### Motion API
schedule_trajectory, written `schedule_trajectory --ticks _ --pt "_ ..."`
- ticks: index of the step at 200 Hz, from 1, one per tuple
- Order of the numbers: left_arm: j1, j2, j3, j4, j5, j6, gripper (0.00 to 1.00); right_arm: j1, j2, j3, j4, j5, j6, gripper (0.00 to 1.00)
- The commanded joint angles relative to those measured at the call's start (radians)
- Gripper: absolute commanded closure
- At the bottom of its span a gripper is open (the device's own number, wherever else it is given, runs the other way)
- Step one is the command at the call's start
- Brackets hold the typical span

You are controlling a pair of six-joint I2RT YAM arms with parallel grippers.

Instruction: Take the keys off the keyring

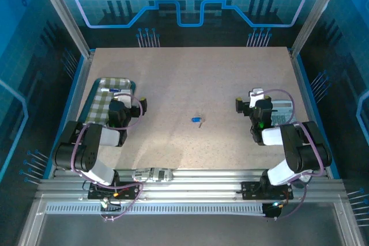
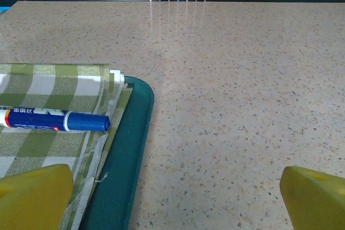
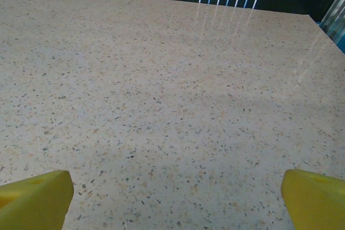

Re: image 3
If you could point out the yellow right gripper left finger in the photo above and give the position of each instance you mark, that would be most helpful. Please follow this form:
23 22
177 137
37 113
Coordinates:
35 203

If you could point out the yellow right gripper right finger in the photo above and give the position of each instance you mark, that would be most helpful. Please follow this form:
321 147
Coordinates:
315 203

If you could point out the aluminium frame post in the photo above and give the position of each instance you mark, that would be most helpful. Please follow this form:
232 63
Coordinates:
335 17

